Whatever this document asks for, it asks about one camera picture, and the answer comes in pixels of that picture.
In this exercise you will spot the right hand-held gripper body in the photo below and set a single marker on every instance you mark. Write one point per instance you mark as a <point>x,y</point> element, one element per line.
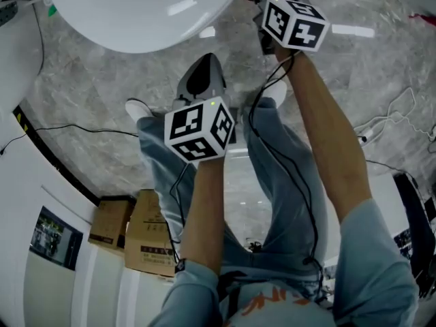
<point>306,34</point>

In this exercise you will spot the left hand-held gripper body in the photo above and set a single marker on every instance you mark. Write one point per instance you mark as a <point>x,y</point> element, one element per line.
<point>190,124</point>

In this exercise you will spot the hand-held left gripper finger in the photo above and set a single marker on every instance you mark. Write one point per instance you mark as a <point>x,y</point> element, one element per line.
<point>218,80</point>
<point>194,83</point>

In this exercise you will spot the white toilet with tank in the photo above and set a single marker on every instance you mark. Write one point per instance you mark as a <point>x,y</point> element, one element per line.
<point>143,12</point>

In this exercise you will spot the person's right forearm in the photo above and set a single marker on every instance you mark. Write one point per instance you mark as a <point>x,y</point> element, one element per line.
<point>327,131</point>

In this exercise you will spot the person's left forearm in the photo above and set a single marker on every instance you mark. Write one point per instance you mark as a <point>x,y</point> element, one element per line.
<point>204,216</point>

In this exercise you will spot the person's left white shoe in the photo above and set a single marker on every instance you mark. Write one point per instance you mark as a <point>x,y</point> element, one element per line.
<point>136,107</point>

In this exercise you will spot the person's white shoe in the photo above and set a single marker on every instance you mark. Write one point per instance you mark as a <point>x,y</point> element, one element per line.
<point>276,92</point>
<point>136,107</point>

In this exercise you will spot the person's right white shoe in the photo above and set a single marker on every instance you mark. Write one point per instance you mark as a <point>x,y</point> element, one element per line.
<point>276,92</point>

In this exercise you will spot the person's light blue jeans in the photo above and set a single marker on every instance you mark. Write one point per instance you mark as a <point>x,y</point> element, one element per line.
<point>282,182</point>

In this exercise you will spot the white power strip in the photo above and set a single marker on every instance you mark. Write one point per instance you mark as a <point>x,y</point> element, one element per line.
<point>366,136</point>

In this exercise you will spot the brown cardboard box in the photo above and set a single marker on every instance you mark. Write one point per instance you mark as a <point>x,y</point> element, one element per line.
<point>109,223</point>
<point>146,237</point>

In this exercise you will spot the black yellow edge strip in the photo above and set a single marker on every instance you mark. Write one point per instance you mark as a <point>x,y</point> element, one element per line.
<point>21,119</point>

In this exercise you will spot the person's light blue sweatshirt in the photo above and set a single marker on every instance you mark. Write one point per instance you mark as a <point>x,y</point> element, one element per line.
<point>374,267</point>

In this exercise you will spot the black framed wall window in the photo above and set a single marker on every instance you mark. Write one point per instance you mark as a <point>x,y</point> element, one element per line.
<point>54,238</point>

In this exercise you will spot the grey perforated metal bracket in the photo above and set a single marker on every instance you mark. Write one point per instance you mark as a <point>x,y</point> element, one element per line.
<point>8,12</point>

